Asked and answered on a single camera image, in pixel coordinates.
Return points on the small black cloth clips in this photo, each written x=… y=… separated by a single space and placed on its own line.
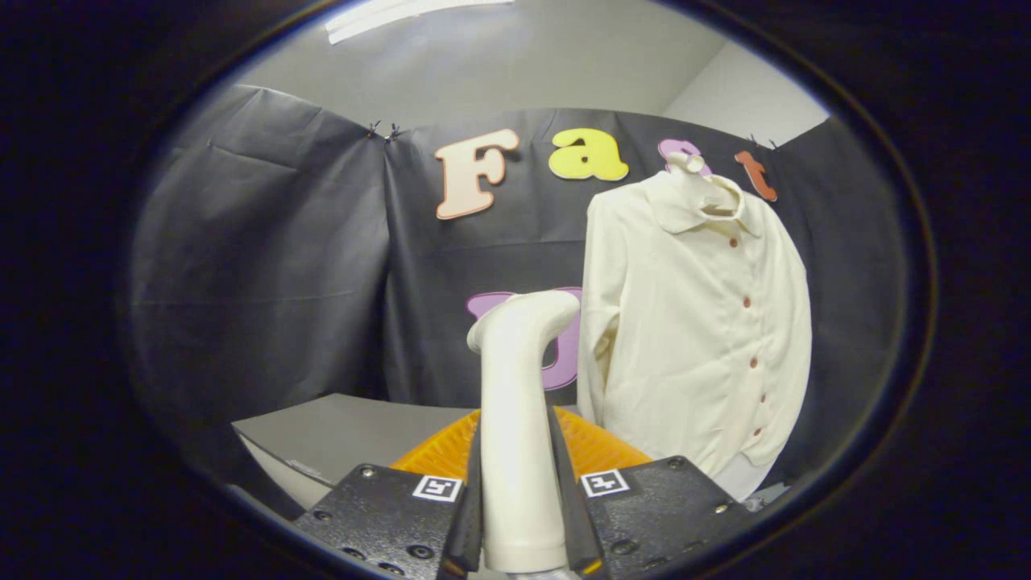
x=763 y=143
x=383 y=132

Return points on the grey top cabinet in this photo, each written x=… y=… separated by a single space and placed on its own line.
x=346 y=427

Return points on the ceiling light panel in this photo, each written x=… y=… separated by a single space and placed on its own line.
x=403 y=12

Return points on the cream button-up shirt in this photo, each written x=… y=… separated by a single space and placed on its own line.
x=685 y=346

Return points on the white mannequin torso stand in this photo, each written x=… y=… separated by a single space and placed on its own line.
x=689 y=173

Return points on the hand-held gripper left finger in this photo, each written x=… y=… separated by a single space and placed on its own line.
x=471 y=524

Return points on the black backdrop cloth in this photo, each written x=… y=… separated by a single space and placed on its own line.
x=266 y=282

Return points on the white garment steamer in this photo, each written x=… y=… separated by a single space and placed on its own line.
x=519 y=451

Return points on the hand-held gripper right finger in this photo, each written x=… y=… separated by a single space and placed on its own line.
x=576 y=524

